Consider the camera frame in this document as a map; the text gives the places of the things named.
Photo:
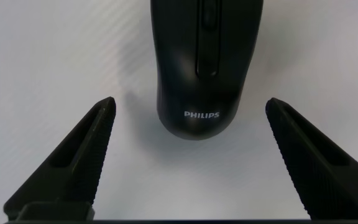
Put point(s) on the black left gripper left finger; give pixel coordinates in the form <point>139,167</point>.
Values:
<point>73,168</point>

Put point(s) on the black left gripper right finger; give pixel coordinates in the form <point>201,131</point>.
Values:
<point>322,174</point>

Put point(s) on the black Philips computer mouse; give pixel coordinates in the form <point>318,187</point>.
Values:
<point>179,62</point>

